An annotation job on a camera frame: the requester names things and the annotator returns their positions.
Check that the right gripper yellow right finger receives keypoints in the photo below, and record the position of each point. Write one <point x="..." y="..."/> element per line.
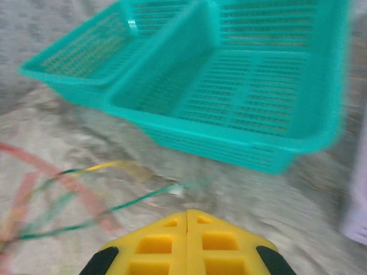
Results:
<point x="195" y="252"/>

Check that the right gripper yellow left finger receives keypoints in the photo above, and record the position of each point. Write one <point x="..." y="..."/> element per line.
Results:
<point x="177" y="252"/>

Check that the teal perforated plastic basket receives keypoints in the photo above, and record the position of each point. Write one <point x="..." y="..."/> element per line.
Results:
<point x="258" y="86"/>
<point x="86" y="51"/>

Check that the lavender plastic basket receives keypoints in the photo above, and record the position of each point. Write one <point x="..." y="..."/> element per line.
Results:
<point x="358" y="215"/>

